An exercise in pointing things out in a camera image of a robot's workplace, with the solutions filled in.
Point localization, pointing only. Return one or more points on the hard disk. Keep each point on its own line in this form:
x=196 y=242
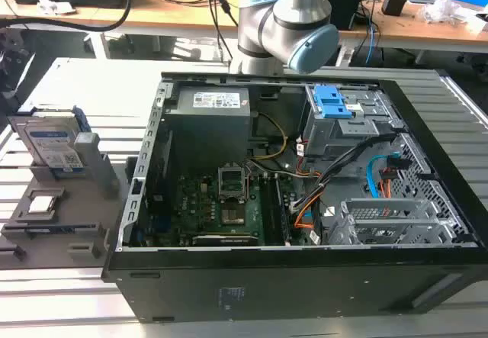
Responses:
x=49 y=139

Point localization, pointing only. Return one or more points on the silver metal disk bay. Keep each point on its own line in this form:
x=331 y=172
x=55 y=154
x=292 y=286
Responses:
x=381 y=204

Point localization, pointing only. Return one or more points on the silver CPU chip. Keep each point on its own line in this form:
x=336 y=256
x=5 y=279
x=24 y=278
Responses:
x=42 y=204

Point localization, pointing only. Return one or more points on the wooden desk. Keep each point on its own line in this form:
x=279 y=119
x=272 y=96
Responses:
x=171 y=17

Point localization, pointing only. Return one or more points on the grey parts rack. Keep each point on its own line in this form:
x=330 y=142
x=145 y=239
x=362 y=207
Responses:
x=87 y=208

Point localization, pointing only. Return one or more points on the grey power supply unit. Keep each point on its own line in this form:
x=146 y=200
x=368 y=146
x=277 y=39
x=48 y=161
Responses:
x=206 y=132

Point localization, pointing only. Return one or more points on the green motherboard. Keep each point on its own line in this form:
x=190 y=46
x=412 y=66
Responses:
x=198 y=200

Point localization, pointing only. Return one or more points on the CPU socket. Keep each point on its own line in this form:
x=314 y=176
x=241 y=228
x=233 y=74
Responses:
x=232 y=179

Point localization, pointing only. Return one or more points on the chipset heatsink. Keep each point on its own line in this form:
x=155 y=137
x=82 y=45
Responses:
x=232 y=216

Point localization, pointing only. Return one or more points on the RAM stick in slot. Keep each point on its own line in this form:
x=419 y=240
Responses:
x=282 y=216

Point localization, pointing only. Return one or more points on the blue plastic drive latch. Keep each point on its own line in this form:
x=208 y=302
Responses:
x=328 y=101

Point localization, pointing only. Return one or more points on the grey metal drive cage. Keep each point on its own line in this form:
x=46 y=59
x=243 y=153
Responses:
x=335 y=139

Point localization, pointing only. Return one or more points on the tall black box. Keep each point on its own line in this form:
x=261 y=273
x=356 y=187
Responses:
x=343 y=2

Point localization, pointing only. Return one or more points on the black open PC case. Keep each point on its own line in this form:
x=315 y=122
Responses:
x=305 y=288

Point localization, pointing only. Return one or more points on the small black box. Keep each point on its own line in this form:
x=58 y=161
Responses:
x=393 y=4

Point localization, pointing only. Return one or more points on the clear plastic bag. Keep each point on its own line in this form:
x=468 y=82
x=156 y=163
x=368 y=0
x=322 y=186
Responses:
x=442 y=10

